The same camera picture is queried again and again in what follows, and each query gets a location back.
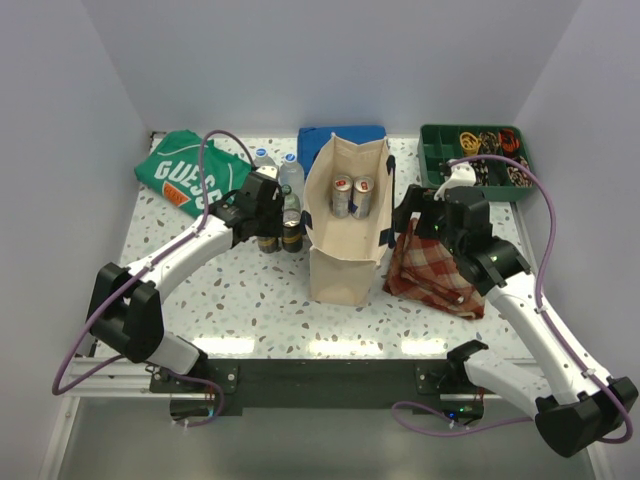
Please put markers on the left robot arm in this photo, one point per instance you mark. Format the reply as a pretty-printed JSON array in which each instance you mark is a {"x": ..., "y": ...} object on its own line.
[{"x": 125, "y": 311}]

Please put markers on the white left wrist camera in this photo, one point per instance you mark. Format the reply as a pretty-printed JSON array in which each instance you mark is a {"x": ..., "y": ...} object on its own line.
[{"x": 271, "y": 172}]

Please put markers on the Pocari Sweat bottle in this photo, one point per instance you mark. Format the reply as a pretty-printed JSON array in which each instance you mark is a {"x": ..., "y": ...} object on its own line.
[
  {"x": 291, "y": 173},
  {"x": 262, "y": 158}
]

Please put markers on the black can foil top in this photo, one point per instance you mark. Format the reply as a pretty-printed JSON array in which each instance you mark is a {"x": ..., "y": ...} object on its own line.
[{"x": 268, "y": 244}]

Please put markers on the black can silver tab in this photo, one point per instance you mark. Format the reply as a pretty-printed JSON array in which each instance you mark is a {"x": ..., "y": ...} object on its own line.
[{"x": 291, "y": 238}]

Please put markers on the green Guess t-shirt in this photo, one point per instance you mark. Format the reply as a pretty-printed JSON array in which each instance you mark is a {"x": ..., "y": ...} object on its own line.
[{"x": 187, "y": 179}]

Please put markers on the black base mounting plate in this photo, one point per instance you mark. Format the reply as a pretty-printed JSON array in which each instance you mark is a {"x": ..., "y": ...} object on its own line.
[{"x": 341, "y": 384}]

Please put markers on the beige canvas tote bag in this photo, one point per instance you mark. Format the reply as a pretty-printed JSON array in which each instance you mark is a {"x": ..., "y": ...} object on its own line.
[{"x": 345, "y": 253}]

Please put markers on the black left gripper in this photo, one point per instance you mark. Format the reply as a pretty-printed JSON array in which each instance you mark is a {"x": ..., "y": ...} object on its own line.
[{"x": 273, "y": 226}]

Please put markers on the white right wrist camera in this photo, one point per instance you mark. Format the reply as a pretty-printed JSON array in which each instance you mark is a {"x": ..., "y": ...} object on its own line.
[{"x": 462, "y": 175}]

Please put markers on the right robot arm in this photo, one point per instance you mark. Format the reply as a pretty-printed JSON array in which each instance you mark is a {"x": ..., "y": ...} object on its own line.
[{"x": 575, "y": 401}]

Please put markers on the red tab can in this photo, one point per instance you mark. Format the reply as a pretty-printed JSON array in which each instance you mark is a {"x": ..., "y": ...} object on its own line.
[
  {"x": 362, "y": 194},
  {"x": 341, "y": 196}
]

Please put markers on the green compartment tray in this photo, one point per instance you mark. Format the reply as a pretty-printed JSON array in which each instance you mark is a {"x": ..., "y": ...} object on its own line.
[{"x": 499, "y": 181}]

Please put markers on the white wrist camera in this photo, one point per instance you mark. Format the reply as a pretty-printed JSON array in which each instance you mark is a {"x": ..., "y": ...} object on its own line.
[
  {"x": 271, "y": 172},
  {"x": 462, "y": 175}
]

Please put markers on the red plaid cloth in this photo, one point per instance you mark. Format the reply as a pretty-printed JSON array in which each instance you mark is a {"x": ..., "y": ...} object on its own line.
[{"x": 423, "y": 270}]

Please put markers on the green cap soda bottle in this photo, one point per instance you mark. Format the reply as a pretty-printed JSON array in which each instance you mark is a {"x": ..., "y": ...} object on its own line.
[{"x": 292, "y": 205}]

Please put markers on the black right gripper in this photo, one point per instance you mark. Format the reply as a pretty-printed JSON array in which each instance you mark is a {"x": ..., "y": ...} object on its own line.
[{"x": 416, "y": 199}]

